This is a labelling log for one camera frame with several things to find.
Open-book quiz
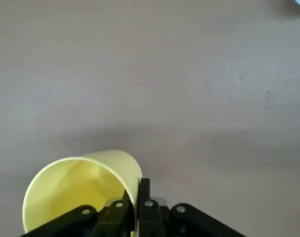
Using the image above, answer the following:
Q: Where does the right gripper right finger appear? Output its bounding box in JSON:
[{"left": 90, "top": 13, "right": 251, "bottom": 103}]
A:
[{"left": 137, "top": 178, "right": 247, "bottom": 237}]

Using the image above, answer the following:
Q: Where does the yellow plastic cup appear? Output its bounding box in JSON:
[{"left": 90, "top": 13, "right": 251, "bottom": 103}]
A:
[{"left": 22, "top": 149, "right": 143, "bottom": 234}]

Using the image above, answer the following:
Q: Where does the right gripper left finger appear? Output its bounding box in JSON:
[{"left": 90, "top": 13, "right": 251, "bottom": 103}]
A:
[{"left": 19, "top": 189, "right": 136, "bottom": 237}]

